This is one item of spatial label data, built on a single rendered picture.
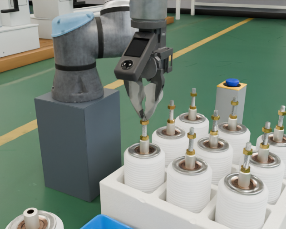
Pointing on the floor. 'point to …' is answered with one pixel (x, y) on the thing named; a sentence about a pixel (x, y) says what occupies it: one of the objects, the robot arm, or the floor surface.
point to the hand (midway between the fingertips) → (143, 114)
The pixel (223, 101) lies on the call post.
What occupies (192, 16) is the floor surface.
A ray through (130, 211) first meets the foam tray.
